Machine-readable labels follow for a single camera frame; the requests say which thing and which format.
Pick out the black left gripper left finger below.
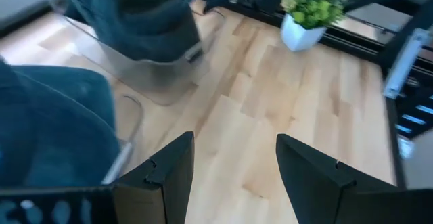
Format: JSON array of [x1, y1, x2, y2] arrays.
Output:
[[113, 131, 196, 224]]

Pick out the clear acrylic stand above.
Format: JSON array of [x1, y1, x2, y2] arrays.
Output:
[[101, 94, 145, 185]]

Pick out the navy blue cap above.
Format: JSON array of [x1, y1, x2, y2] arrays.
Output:
[[0, 56, 122, 188]]

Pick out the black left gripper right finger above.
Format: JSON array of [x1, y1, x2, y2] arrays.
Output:
[[275, 133, 407, 224]]

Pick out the silver metal bracket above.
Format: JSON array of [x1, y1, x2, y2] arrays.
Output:
[[383, 27, 432, 100]]

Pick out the green plant in white pot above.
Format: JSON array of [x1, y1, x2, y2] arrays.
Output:
[[280, 0, 349, 53]]

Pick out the clear plastic bin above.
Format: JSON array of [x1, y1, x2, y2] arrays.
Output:
[[64, 12, 224, 107]]

